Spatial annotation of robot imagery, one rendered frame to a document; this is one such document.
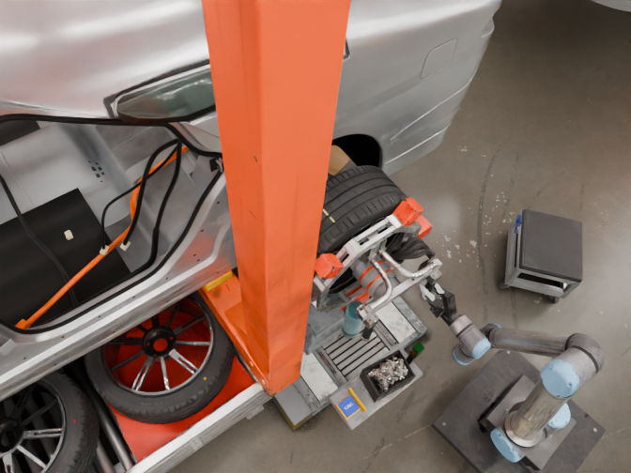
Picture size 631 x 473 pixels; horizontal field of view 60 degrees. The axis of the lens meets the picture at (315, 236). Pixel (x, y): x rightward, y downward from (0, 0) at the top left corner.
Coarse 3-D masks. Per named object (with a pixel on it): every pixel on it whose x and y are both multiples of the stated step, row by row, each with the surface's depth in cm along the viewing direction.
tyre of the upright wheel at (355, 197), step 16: (336, 176) 220; (352, 176) 221; (368, 176) 225; (384, 176) 232; (336, 192) 216; (352, 192) 216; (368, 192) 218; (384, 192) 221; (400, 192) 232; (336, 208) 214; (352, 208) 213; (368, 208) 214; (384, 208) 217; (320, 224) 214; (336, 224) 211; (352, 224) 211; (320, 240) 212; (336, 240) 211; (336, 288) 258
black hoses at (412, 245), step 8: (408, 240) 224; (416, 240) 224; (408, 248) 222; (416, 248) 222; (424, 248) 224; (392, 256) 226; (400, 256) 225; (408, 256) 223; (416, 256) 221; (432, 256) 227
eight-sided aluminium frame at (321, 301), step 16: (384, 224) 218; (400, 224) 217; (416, 224) 233; (352, 240) 212; (400, 240) 250; (336, 256) 215; (352, 256) 211; (320, 288) 218; (352, 288) 258; (320, 304) 231; (336, 304) 246
